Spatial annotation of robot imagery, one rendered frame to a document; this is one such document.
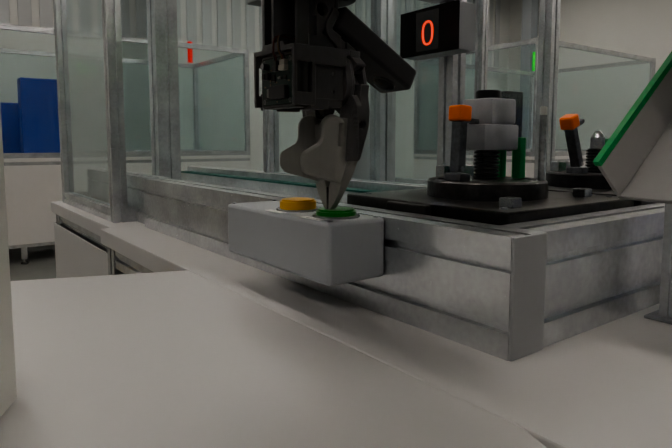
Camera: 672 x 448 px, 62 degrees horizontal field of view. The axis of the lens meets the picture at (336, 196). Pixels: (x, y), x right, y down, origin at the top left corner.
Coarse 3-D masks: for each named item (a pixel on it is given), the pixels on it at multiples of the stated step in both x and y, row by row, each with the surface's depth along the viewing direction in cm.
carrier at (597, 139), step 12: (600, 132) 81; (600, 144) 81; (588, 156) 82; (552, 168) 85; (564, 168) 85; (576, 168) 78; (588, 168) 82; (552, 180) 81; (564, 180) 79; (576, 180) 78; (588, 180) 77; (600, 180) 76; (600, 192) 71; (612, 192) 71; (636, 204) 66
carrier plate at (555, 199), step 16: (368, 192) 72; (384, 192) 72; (400, 192) 72; (416, 192) 72; (560, 192) 72; (384, 208) 64; (432, 208) 58; (448, 208) 57; (464, 208) 55; (480, 208) 54; (496, 208) 54; (528, 208) 54; (544, 208) 54; (560, 208) 56; (576, 208) 58; (592, 208) 60; (608, 208) 62; (496, 224) 52
